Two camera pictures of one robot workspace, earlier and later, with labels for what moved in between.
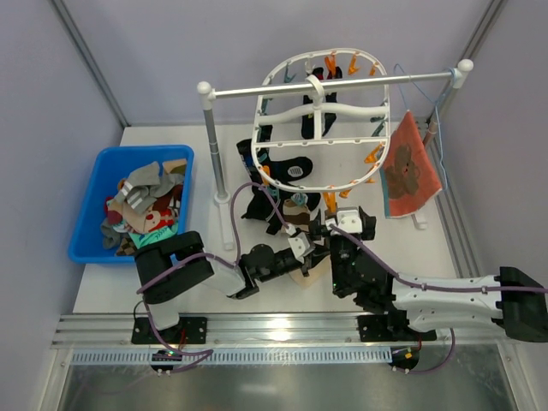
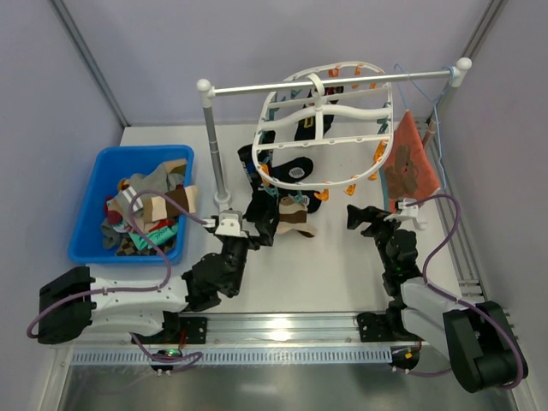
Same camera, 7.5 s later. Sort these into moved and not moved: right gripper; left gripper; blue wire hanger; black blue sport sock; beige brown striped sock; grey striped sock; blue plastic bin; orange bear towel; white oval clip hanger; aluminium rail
Moved: right gripper; grey striped sock; left gripper; white oval clip hanger; beige brown striped sock
Not moved: blue wire hanger; blue plastic bin; black blue sport sock; aluminium rail; orange bear towel
